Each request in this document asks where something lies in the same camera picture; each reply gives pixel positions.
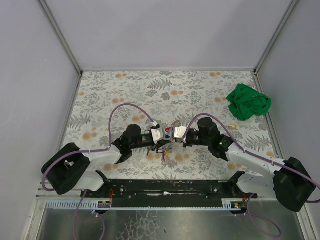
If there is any green crumpled cloth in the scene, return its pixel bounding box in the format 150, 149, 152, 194
226, 83, 272, 121

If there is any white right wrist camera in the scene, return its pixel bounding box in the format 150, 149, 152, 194
173, 126, 187, 139

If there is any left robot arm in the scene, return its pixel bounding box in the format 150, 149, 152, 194
41, 124, 171, 195

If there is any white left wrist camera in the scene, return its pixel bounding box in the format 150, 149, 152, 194
150, 121, 165, 144

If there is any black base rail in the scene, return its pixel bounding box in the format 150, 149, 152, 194
85, 179, 250, 209

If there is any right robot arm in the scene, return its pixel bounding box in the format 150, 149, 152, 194
173, 117, 318, 212

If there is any floral table mat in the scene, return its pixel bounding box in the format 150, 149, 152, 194
62, 71, 278, 180

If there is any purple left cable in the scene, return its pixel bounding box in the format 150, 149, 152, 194
41, 103, 157, 240

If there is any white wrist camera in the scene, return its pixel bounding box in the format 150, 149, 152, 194
150, 121, 165, 144
173, 126, 187, 139

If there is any grey crescent keyring holder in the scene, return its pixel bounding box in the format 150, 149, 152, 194
159, 126, 174, 162

